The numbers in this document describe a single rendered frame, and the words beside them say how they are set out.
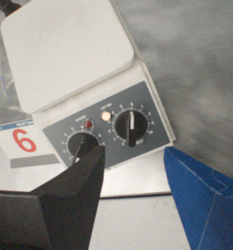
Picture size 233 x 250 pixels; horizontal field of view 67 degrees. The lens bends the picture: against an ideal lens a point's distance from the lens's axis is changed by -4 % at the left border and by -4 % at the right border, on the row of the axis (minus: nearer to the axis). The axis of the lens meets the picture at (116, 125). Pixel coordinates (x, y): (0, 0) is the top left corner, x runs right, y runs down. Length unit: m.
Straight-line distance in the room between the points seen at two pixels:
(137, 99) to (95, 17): 0.09
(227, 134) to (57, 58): 0.20
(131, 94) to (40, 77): 0.09
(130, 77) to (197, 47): 0.12
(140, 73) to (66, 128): 0.09
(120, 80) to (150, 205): 0.15
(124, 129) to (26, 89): 0.10
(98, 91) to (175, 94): 0.10
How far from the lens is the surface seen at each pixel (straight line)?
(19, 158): 0.31
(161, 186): 0.24
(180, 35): 0.27
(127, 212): 0.25
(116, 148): 0.20
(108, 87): 0.18
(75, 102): 0.18
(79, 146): 0.18
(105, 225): 0.26
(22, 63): 0.21
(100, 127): 0.19
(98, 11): 0.19
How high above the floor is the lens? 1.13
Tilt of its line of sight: 75 degrees down
